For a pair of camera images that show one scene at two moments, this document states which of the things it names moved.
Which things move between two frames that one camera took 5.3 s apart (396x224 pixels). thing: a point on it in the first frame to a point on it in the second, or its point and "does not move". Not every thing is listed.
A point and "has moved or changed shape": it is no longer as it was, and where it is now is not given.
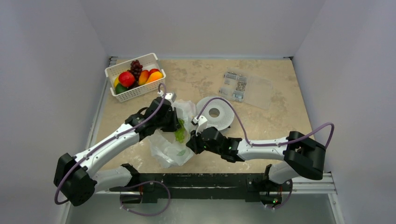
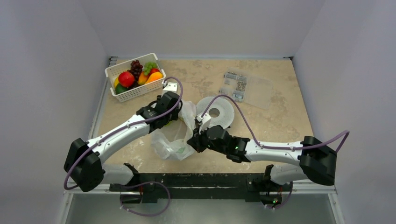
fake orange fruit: x=154 y=76 does not move
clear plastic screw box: x=255 y=91 does not move
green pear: x=180 y=134 to x=148 y=66
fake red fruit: x=126 y=79 does not move
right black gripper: x=195 y=144 does not move
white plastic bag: x=167 y=152 has moved or changed shape
